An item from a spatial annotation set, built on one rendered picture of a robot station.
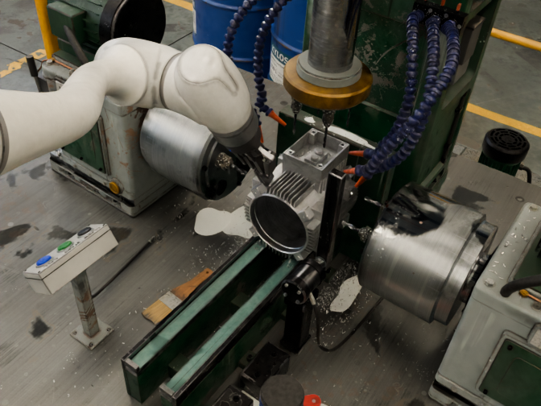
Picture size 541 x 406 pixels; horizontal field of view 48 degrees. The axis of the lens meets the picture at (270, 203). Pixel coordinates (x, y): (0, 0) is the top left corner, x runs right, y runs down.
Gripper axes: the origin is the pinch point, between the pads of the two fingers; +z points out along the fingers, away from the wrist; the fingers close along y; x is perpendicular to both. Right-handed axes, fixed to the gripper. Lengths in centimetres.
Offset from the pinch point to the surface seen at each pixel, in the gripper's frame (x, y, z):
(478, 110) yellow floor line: -153, 11, 217
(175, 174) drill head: 8.4, 22.4, 5.7
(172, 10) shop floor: -135, 236, 206
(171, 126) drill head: 0.4, 25.9, -1.6
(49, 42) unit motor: -5, 71, -4
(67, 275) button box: 39.5, 15.3, -15.9
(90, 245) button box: 32.6, 16.3, -13.8
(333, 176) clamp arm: -1.5, -19.3, -14.4
